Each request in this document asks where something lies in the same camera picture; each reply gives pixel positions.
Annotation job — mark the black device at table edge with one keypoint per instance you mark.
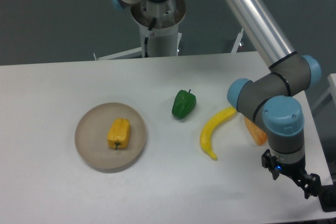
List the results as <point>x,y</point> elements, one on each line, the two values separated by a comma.
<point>326,197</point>

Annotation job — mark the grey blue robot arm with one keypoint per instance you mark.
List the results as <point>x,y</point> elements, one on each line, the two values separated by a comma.
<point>268,102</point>

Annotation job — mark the yellow banana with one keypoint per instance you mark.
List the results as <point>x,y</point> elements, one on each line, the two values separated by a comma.
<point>210,126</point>

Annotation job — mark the orange papaya slice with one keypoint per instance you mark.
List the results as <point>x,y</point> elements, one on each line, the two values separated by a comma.
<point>258,135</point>

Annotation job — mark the white furniture at right edge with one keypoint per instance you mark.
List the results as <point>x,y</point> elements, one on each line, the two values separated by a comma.
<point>326,97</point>

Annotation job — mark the green bell pepper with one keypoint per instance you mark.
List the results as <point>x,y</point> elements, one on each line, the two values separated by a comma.
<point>184,103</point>

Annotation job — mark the white frame bar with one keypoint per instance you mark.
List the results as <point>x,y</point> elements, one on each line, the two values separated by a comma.
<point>238,42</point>

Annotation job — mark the yellow bell pepper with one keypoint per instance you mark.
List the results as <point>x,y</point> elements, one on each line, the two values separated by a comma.
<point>119,134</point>

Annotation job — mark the beige round plate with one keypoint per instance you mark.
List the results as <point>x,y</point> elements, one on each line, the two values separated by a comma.
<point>91,137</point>

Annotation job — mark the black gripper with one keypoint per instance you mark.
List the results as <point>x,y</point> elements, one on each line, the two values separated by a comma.
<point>293,166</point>

